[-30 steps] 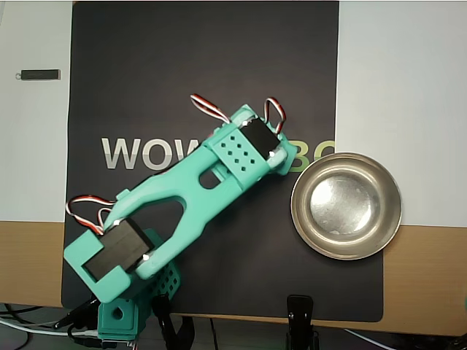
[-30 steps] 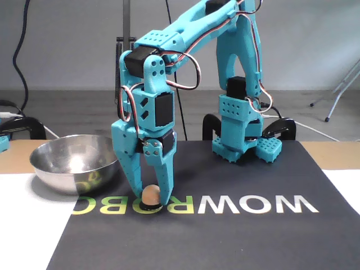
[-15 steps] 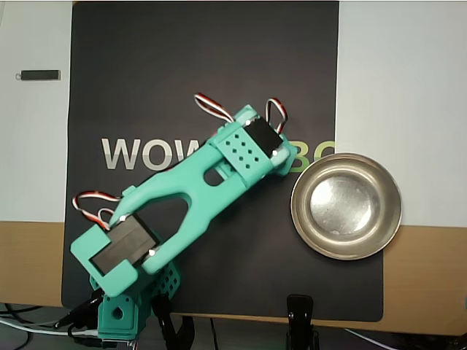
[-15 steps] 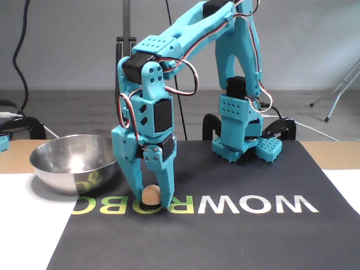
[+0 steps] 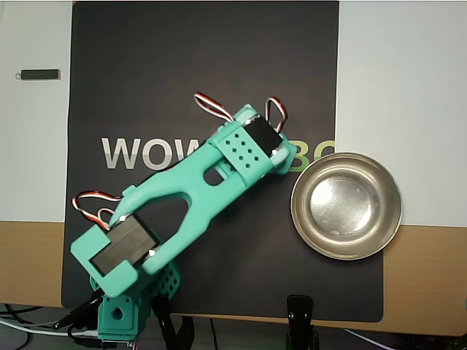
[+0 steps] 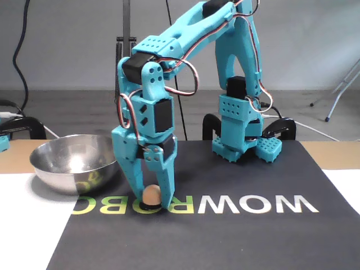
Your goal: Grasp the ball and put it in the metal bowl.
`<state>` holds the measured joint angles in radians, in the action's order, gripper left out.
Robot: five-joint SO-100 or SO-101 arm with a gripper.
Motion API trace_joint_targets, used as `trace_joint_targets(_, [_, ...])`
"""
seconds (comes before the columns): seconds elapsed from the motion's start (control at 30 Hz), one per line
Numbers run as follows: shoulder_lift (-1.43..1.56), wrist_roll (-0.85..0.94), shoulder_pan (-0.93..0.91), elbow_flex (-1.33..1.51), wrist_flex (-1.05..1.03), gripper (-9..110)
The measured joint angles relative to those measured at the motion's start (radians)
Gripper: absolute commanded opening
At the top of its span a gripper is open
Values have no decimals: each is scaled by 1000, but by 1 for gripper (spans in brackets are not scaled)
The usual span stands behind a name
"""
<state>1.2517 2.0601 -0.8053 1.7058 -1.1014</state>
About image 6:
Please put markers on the teal printed part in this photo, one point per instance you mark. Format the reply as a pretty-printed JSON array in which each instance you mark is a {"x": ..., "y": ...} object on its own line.
[{"x": 3, "y": 143}]

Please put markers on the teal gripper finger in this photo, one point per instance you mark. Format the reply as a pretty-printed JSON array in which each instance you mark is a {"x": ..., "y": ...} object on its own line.
[
  {"x": 135, "y": 177},
  {"x": 167, "y": 182}
]

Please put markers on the white folding stand legs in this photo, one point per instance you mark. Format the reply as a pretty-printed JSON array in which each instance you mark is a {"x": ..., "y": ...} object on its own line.
[{"x": 339, "y": 95}]

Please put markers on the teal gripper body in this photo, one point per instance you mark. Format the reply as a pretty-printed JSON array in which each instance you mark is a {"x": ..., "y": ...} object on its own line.
[{"x": 125, "y": 143}]

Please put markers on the black table clamp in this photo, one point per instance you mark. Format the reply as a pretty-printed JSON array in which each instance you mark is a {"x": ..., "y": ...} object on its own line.
[
  {"x": 28, "y": 123},
  {"x": 208, "y": 126},
  {"x": 285, "y": 125}
]

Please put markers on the black mat with WOWROBO print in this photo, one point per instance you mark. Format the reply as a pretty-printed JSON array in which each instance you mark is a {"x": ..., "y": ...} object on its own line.
[{"x": 197, "y": 247}]

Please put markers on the metal bowl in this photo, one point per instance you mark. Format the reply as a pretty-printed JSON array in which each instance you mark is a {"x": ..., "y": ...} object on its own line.
[{"x": 56, "y": 171}]

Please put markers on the cork ball with black base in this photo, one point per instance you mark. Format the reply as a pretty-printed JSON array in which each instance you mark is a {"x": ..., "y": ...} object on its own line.
[{"x": 152, "y": 194}]

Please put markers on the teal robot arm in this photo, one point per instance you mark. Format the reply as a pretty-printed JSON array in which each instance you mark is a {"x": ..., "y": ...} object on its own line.
[{"x": 197, "y": 25}]

